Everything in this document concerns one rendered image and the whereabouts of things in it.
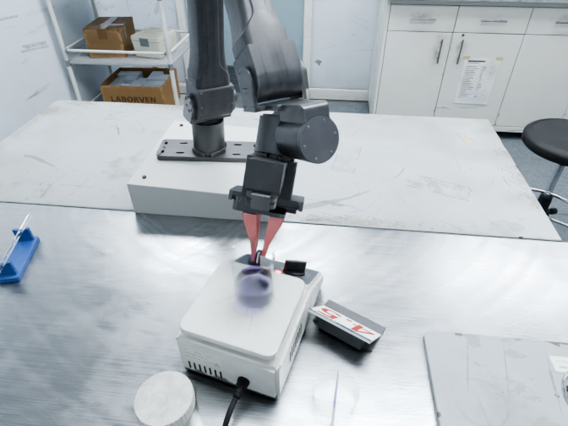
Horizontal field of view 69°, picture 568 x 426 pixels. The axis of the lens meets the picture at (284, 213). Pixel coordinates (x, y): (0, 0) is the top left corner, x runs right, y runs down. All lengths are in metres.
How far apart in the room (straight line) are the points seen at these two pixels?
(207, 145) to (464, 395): 0.58
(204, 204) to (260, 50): 0.33
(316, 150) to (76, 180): 0.61
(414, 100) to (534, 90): 0.74
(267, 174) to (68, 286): 0.39
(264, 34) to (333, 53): 2.92
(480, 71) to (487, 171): 2.06
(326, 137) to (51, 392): 0.45
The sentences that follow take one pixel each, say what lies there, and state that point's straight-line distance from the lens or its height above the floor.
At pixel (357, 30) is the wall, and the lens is 3.43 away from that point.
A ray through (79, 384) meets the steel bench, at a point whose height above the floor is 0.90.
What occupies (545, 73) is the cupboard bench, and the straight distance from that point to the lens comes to 3.17.
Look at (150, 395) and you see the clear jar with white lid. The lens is 0.48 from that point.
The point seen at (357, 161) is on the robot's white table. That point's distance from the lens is 0.95.
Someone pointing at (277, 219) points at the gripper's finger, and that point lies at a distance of 0.56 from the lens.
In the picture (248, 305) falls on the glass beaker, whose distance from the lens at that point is 0.50.
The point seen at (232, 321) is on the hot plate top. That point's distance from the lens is 0.50.
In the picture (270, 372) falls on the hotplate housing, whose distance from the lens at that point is 0.49.
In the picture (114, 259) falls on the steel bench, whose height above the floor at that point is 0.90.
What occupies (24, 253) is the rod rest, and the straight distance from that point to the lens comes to 0.81.
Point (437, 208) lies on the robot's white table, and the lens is 0.84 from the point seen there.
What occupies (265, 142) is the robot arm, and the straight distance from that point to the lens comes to 0.56.
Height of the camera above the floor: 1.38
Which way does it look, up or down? 38 degrees down
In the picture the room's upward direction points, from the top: straight up
